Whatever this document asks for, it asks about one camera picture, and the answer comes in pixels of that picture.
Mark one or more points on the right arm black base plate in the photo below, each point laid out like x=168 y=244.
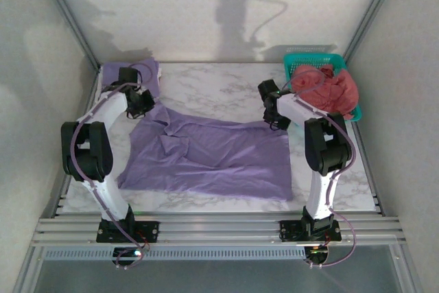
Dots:
x=288 y=229

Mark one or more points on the right black controller board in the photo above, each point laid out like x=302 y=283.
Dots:
x=317 y=254

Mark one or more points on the crumpled pink-red t-shirt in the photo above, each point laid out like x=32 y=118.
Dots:
x=339 y=90

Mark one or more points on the plain purple t-shirt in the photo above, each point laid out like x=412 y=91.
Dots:
x=212 y=159

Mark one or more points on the left black controller board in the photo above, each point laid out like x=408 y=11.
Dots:
x=128 y=254

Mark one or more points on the folded purple printed t-shirt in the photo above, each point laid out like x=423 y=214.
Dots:
x=151 y=73

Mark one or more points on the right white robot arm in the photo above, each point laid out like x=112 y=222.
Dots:
x=322 y=149

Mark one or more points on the teal plastic basket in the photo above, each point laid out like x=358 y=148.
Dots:
x=308 y=59

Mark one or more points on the black controller board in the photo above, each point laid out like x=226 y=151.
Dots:
x=317 y=254
x=128 y=254

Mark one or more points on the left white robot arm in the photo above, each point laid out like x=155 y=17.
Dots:
x=103 y=183

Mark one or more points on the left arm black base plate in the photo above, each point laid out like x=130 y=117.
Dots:
x=151 y=229

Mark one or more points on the aluminium frame cross rail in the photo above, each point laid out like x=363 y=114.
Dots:
x=219 y=229

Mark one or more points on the aluminium frame post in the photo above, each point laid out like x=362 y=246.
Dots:
x=374 y=8
x=68 y=15

